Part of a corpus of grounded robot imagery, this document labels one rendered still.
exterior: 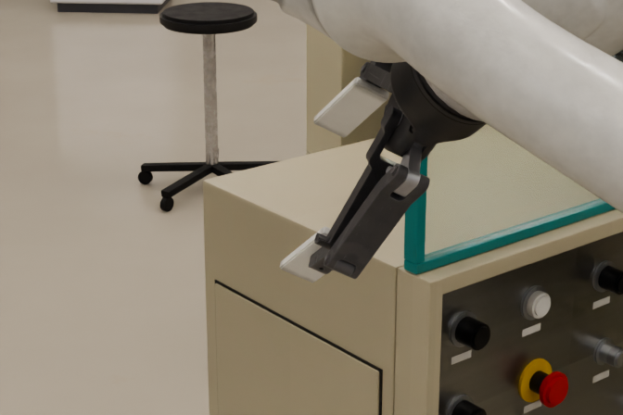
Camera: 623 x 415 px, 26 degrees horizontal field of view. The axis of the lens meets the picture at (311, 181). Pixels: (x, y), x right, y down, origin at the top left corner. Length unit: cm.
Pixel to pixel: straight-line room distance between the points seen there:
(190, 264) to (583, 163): 414
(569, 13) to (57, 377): 332
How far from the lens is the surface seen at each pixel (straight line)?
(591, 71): 59
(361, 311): 143
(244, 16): 512
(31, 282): 462
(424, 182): 89
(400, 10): 63
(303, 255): 99
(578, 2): 75
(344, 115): 107
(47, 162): 584
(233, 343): 164
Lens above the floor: 179
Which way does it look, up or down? 19 degrees down
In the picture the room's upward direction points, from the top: straight up
